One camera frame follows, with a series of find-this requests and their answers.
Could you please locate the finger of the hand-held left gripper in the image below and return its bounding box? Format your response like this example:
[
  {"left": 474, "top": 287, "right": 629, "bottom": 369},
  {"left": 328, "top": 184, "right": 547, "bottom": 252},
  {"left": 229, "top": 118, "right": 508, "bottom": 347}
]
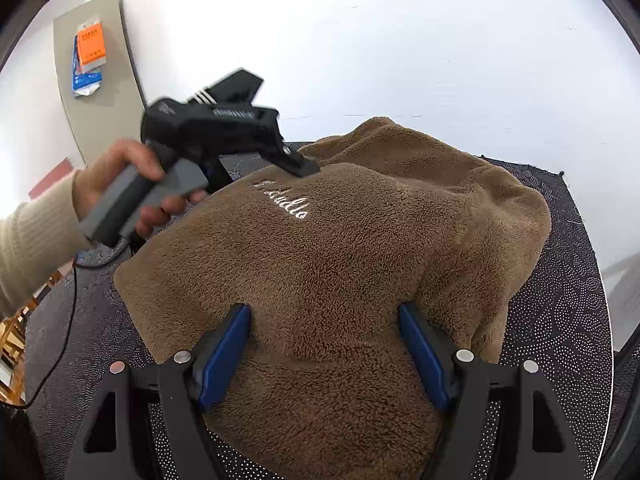
[
  {"left": 206, "top": 156, "right": 233, "bottom": 193},
  {"left": 265, "top": 142, "right": 321, "bottom": 178}
]

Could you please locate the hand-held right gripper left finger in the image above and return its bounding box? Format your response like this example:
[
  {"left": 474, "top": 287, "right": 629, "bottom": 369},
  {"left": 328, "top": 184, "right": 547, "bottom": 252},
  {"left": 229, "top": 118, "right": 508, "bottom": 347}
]
[{"left": 65, "top": 302, "right": 252, "bottom": 480}]

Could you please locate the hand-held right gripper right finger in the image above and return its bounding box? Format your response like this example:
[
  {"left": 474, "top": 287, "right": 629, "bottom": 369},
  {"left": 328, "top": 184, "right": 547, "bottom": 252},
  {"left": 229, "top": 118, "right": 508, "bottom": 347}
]
[{"left": 398, "top": 301, "right": 588, "bottom": 480}]

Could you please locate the brown fleece garment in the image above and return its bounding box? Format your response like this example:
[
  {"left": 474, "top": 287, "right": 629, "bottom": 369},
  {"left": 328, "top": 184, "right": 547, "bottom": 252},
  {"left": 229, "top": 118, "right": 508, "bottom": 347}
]
[{"left": 112, "top": 116, "right": 552, "bottom": 480}]

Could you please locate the person's left forearm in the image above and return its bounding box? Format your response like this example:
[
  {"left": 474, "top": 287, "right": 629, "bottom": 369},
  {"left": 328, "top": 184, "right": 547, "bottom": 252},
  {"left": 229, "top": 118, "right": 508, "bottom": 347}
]
[{"left": 0, "top": 170, "right": 96, "bottom": 318}]

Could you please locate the person's left hand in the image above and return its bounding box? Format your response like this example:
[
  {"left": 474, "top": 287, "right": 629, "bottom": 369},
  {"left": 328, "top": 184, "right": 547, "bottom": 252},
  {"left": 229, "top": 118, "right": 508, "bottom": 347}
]
[{"left": 72, "top": 139, "right": 208, "bottom": 236}]

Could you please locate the dark dotted mat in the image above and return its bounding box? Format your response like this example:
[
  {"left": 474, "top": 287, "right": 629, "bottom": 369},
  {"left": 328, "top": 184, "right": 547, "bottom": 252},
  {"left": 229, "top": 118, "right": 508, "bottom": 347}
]
[{"left": 22, "top": 140, "right": 613, "bottom": 480}]

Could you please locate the wooden rack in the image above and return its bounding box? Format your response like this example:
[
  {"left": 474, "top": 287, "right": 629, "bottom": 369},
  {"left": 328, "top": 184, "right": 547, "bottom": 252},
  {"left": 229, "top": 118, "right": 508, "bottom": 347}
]
[{"left": 0, "top": 270, "right": 63, "bottom": 401}]

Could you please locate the dark cloth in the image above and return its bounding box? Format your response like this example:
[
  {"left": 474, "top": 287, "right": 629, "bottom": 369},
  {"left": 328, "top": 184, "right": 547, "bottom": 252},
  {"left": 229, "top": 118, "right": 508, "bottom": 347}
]
[{"left": 0, "top": 405, "right": 48, "bottom": 480}]

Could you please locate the black cable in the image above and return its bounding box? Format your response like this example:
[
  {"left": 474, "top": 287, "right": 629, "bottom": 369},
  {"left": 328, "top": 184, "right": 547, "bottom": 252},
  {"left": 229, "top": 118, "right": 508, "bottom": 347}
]
[{"left": 0, "top": 240, "right": 136, "bottom": 408}]

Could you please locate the red and blue wall poster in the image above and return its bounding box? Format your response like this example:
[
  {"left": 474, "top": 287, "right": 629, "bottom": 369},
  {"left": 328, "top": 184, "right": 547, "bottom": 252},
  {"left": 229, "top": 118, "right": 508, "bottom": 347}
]
[{"left": 27, "top": 157, "right": 76, "bottom": 201}]

